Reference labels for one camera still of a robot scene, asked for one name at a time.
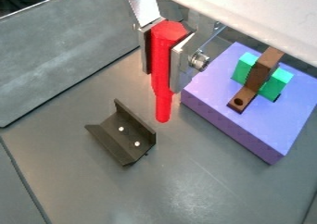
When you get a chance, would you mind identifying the red hexagonal peg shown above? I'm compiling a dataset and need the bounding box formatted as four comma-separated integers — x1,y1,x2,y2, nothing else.
151,20,187,123

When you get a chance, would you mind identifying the green U-shaped block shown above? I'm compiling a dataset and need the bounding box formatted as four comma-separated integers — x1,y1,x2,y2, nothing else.
231,53,293,102

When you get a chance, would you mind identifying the black angled bracket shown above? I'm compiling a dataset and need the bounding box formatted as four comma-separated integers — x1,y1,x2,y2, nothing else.
84,99,156,167

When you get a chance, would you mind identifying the purple base board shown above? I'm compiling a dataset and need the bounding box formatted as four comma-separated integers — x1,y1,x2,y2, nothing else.
180,43,317,164

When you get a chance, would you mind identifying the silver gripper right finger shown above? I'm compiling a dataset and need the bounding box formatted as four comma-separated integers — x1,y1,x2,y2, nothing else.
170,21,226,93

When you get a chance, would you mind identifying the brown slotted bar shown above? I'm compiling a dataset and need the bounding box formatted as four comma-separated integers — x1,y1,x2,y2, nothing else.
226,46,283,114

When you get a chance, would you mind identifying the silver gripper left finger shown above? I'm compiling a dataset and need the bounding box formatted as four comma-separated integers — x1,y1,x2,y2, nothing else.
126,0,163,74

